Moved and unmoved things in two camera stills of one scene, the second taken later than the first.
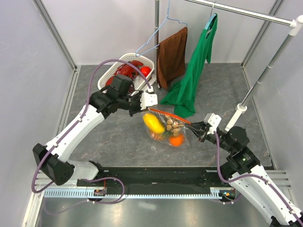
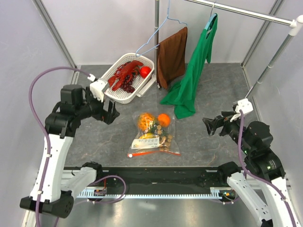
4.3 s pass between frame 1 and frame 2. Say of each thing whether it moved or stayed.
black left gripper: moved
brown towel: stayed
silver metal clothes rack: stayed
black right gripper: moved
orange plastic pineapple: moved
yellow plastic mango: moved
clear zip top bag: moved
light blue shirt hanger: stayed
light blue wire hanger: stayed
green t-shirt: stayed
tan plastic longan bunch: moved
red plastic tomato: stayed
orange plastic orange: moved
